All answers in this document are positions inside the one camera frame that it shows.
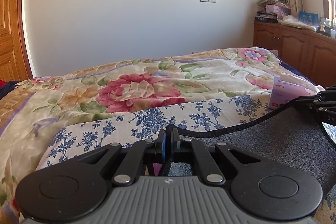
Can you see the blue floral bed sheet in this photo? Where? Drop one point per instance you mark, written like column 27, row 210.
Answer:
column 183, row 113

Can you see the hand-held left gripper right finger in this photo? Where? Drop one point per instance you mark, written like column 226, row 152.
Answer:
column 175, row 147

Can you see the pink tissue packet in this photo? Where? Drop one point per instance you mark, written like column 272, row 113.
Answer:
column 284, row 91

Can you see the grey towel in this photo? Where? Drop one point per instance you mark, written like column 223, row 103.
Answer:
column 262, row 140

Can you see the blue box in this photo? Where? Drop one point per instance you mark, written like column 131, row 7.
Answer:
column 308, row 16

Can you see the dark blue mattress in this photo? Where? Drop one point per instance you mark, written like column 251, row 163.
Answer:
column 294, row 66

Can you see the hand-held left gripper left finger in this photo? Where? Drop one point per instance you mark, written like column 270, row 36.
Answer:
column 163, row 145

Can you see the white plastic bag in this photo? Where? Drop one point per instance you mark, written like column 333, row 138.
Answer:
column 296, row 22

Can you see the wooden door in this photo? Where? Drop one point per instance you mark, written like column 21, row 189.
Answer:
column 11, row 16

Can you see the wooden cabinet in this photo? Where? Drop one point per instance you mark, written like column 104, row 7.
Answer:
column 291, row 43

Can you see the dark cloth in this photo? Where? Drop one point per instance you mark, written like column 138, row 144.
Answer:
column 6, row 88

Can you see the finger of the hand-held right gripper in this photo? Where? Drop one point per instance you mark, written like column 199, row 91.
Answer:
column 312, row 103

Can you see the dark book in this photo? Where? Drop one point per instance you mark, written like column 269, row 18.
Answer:
column 265, row 19

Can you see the floral plush blanket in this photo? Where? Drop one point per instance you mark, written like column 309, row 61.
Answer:
column 126, row 90

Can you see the small bottles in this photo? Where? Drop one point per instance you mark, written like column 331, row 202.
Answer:
column 326, row 27

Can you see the pink box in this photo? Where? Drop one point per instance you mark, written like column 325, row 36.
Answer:
column 277, row 9

